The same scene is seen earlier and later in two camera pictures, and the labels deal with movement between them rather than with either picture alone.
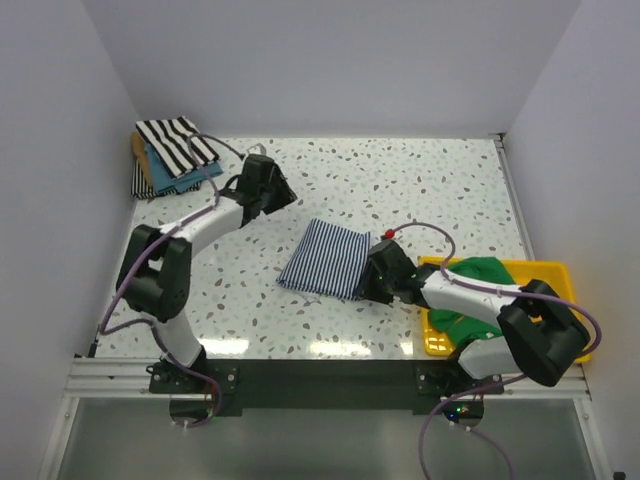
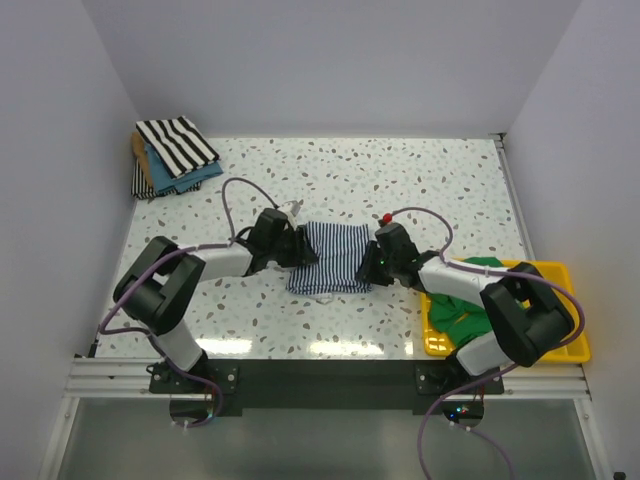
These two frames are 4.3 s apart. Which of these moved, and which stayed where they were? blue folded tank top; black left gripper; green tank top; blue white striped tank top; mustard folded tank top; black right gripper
Moved: black left gripper; black right gripper
Stayed: green tank top; blue white striped tank top; mustard folded tank top; blue folded tank top
